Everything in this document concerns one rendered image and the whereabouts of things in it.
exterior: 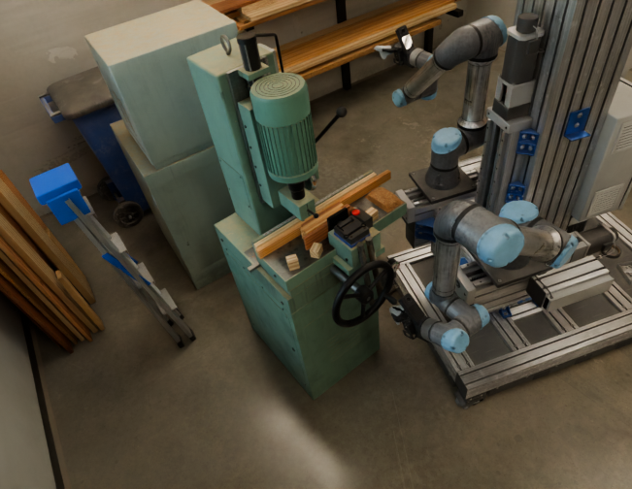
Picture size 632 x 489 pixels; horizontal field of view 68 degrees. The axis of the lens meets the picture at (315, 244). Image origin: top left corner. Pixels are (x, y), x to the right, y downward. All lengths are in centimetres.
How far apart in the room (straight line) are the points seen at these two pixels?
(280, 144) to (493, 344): 140
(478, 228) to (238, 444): 159
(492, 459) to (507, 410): 24
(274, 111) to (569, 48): 87
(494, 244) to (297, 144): 66
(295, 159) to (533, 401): 160
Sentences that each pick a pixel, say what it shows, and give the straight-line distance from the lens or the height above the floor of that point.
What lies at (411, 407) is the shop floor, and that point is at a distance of 239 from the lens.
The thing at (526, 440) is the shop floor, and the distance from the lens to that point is 241.
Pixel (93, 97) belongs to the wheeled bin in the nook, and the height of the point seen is 95.
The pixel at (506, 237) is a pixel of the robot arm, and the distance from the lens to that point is 127.
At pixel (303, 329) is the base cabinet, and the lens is 193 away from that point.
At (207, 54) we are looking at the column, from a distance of 175.
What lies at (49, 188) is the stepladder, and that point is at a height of 116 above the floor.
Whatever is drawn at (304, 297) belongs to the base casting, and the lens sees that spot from 179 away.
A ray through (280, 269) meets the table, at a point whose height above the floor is 90.
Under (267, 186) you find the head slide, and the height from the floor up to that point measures 111.
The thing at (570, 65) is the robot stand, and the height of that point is 145.
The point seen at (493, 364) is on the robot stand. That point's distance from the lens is 230.
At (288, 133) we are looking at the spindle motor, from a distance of 147.
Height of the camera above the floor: 216
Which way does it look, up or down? 45 degrees down
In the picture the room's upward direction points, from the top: 10 degrees counter-clockwise
